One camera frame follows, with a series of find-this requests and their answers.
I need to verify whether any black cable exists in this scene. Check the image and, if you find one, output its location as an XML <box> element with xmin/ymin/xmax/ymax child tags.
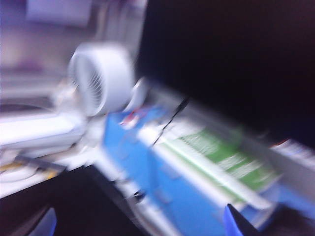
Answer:
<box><xmin>152</xmin><ymin>96</ymin><xmax>190</xmax><ymax>146</ymax></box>

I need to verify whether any white power strip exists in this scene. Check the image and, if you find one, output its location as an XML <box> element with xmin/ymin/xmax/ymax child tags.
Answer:
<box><xmin>0</xmin><ymin>112</ymin><xmax>87</xmax><ymax>153</ymax></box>

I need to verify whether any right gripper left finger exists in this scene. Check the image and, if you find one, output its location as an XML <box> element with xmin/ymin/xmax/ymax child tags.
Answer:
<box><xmin>31</xmin><ymin>207</ymin><xmax>56</xmax><ymax>236</ymax></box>

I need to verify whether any black closed laptop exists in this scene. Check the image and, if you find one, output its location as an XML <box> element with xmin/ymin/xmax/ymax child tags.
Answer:
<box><xmin>0</xmin><ymin>166</ymin><xmax>151</xmax><ymax>236</ymax></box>

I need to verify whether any white desk fan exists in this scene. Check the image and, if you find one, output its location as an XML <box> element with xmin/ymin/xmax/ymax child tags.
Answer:
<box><xmin>67</xmin><ymin>42</ymin><xmax>136</xmax><ymax>118</ymax></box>

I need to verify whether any small white round object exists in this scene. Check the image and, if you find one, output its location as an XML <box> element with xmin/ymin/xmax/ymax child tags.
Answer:
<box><xmin>125</xmin><ymin>78</ymin><xmax>149</xmax><ymax>112</ymax></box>

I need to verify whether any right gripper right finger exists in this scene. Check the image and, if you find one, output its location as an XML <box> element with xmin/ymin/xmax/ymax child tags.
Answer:
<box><xmin>222</xmin><ymin>203</ymin><xmax>261</xmax><ymax>236</ymax></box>

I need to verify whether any black monitor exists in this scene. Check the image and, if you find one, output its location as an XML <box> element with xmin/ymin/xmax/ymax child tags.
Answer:
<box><xmin>137</xmin><ymin>0</ymin><xmax>315</xmax><ymax>149</ymax></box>

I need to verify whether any grey USB hub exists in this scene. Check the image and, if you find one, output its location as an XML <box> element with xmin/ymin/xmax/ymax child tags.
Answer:
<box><xmin>14</xmin><ymin>154</ymin><xmax>67</xmax><ymax>173</ymax></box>

